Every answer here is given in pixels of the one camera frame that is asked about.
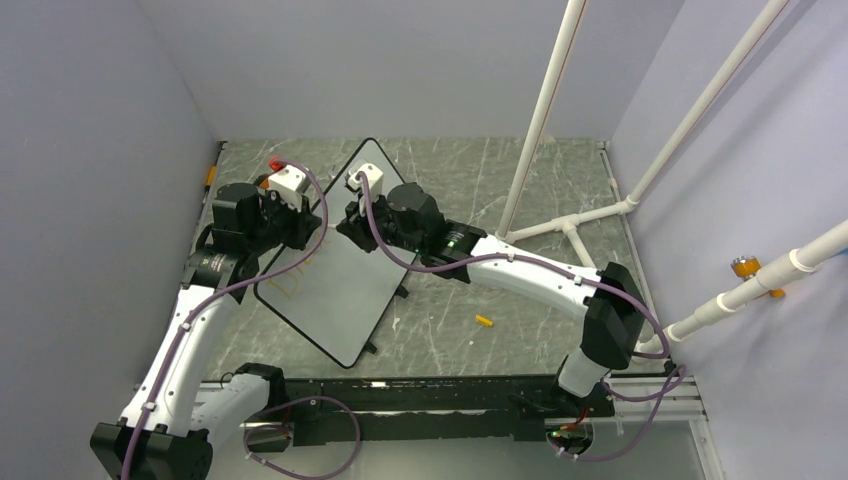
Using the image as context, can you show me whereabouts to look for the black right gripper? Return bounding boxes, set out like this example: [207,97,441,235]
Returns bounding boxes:
[337,188,425,255]

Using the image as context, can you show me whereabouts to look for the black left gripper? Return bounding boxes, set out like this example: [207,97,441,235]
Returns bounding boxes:
[248,189,322,256]

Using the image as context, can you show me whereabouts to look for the white whiteboard black frame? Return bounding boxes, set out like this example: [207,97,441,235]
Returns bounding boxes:
[254,138,407,369]

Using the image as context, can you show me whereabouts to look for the yellow marker cap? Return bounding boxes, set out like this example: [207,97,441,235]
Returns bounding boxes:
[475,315,494,328]

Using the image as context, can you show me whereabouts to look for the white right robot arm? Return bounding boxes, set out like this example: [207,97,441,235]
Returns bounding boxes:
[337,179,648,415]

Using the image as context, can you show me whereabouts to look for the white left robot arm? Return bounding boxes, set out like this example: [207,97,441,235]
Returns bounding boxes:
[90,175,325,479]

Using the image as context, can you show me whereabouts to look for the orange-black screwdriver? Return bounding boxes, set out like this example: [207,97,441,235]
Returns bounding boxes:
[204,165,217,194]

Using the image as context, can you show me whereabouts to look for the orange clamp on pipe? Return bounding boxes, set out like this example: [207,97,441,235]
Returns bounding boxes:
[730,255,761,281]

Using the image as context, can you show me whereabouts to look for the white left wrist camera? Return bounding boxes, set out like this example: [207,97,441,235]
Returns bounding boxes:
[266,156,310,211]

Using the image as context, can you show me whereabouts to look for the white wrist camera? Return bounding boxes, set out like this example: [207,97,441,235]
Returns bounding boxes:
[266,156,310,211]
[345,163,384,217]

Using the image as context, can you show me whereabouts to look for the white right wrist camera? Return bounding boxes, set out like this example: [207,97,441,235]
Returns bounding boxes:
[345,163,384,217]

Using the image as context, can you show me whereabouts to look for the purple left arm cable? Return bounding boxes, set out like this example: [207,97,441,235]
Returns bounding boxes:
[119,157,362,480]

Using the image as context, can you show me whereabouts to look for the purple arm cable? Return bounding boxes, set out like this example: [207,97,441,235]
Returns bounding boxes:
[119,157,362,480]
[354,170,687,464]

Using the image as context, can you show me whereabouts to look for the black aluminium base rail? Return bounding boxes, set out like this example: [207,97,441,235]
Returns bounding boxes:
[122,374,704,445]

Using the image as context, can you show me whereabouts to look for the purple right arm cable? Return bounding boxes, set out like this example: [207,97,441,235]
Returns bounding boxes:
[354,170,687,464]

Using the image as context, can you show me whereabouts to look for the white PVC pipe frame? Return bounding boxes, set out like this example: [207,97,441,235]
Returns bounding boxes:
[495,1,789,264]

